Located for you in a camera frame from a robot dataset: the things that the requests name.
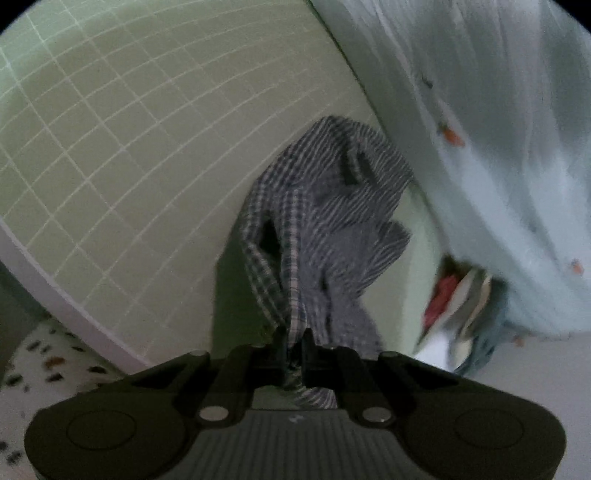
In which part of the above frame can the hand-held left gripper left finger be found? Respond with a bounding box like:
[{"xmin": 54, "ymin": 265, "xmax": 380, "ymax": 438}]
[{"xmin": 124, "ymin": 333, "xmax": 286, "ymax": 424}]

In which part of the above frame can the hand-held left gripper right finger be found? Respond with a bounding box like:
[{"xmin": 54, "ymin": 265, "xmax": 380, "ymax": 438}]
[{"xmin": 300, "ymin": 329, "xmax": 462, "ymax": 424}]

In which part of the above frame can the grey plaid striped shirt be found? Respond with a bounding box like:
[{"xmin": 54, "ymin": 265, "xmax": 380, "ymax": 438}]
[{"xmin": 238, "ymin": 115, "xmax": 414, "ymax": 409}]

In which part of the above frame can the pile of colourful clothes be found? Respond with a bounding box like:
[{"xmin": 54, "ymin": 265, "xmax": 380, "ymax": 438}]
[{"xmin": 416, "ymin": 265, "xmax": 492, "ymax": 370}]

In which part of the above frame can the red cloth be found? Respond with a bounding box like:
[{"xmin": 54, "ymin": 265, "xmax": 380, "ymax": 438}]
[{"xmin": 422, "ymin": 272, "xmax": 462, "ymax": 328}]

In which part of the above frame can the blue cloth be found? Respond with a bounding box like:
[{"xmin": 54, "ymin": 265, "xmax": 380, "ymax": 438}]
[{"xmin": 455, "ymin": 277, "xmax": 513, "ymax": 377}]

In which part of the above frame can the green grid mat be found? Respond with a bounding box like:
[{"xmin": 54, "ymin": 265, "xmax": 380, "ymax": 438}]
[{"xmin": 0, "ymin": 0, "xmax": 444, "ymax": 370}]

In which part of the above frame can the pale blue printed sheet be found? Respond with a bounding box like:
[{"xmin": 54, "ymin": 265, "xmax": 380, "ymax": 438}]
[{"xmin": 309, "ymin": 0, "xmax": 591, "ymax": 342}]

